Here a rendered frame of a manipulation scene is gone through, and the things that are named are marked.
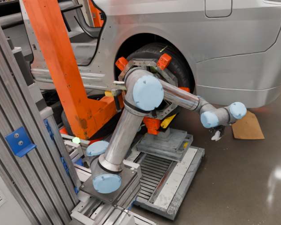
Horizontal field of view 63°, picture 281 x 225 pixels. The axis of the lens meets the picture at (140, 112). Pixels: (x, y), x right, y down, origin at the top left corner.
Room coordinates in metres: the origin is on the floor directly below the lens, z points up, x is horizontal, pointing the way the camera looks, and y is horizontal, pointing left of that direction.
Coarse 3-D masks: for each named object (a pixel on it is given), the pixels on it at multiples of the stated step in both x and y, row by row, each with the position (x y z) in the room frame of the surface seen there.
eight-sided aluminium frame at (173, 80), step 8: (128, 64) 1.85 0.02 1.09; (136, 64) 1.80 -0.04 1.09; (144, 64) 1.76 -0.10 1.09; (152, 64) 1.72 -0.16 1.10; (160, 72) 1.68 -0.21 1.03; (168, 72) 1.69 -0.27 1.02; (120, 80) 1.92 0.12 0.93; (168, 80) 1.65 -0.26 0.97; (176, 80) 1.65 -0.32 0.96; (176, 104) 1.62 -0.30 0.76; (160, 112) 1.76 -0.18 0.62; (168, 112) 1.66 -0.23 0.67
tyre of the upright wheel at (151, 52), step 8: (144, 48) 1.92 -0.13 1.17; (152, 48) 1.87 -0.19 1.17; (160, 48) 1.86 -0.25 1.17; (168, 48) 1.88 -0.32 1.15; (176, 48) 1.91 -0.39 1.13; (128, 56) 1.95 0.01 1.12; (136, 56) 1.90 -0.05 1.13; (144, 56) 1.85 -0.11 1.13; (152, 56) 1.81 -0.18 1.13; (160, 56) 1.77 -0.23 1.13; (176, 56) 1.80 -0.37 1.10; (176, 64) 1.71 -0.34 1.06; (184, 64) 1.77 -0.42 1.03; (120, 72) 2.03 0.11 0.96; (176, 72) 1.69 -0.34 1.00; (184, 72) 1.71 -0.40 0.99; (184, 80) 1.67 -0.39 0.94; (192, 80) 1.77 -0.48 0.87; (192, 88) 1.77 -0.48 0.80; (176, 112) 1.71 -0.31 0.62
